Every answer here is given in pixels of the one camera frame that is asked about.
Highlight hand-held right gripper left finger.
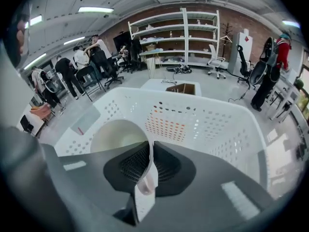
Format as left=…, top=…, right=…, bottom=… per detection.
left=0, top=126, right=154, bottom=232

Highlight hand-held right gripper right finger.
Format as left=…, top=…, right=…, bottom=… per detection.
left=140, top=141, right=277, bottom=232

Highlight white cup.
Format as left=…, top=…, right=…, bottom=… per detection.
left=90, top=119, right=160, bottom=223

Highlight white plastic basket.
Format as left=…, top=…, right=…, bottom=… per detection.
left=54, top=87, right=269, bottom=193

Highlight orange cloth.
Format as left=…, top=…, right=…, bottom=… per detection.
left=30, top=104, right=52, bottom=121

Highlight small black chair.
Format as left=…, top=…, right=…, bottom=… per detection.
left=20, top=115, right=35, bottom=136

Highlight black folding chair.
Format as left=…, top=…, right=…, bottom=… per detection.
left=76, top=66, right=107, bottom=102

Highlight white low table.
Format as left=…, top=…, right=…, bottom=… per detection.
left=140, top=78, right=202, bottom=97

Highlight white office chair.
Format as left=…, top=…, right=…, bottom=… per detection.
left=207, top=44, right=227, bottom=80

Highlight white desk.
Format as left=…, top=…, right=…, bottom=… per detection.
left=267, top=69, right=304, bottom=123

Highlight white cabinet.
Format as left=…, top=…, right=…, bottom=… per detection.
left=228, top=29, right=253, bottom=76

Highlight white shelving unit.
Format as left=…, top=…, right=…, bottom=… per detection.
left=127, top=7, right=221, bottom=67

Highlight dark coat rack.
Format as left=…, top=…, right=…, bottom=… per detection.
left=220, top=22, right=234, bottom=58

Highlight pile of black cables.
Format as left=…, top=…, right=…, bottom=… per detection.
left=166, top=65, right=193, bottom=74

